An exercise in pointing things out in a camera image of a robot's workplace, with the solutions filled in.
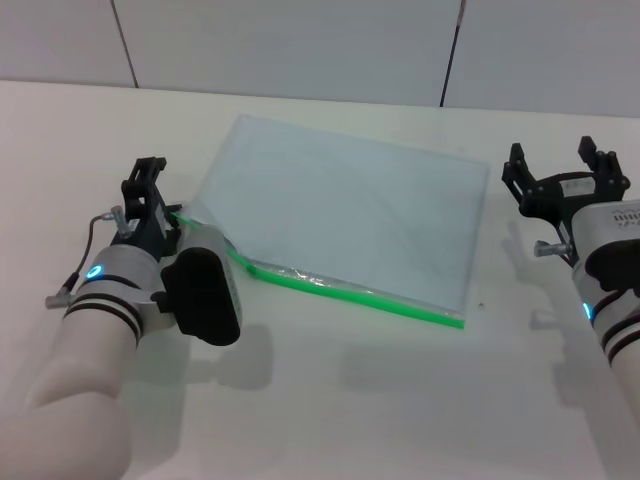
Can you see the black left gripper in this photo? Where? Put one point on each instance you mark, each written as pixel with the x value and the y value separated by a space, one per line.
pixel 147 225

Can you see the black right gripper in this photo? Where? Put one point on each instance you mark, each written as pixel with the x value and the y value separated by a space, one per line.
pixel 555 197

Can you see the translucent document bag green zip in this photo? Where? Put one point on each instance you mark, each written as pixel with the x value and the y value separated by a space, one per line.
pixel 350 210

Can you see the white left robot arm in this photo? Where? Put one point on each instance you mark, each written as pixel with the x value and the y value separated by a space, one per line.
pixel 75 360

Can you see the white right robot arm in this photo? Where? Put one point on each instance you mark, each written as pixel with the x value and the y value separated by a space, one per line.
pixel 625 360

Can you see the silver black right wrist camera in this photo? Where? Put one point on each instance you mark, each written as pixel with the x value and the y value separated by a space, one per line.
pixel 610 230

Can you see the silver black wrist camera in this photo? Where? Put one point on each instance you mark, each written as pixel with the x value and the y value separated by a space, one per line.
pixel 210 300
pixel 610 230

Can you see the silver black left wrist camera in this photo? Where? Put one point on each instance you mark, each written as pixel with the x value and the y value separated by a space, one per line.
pixel 210 300

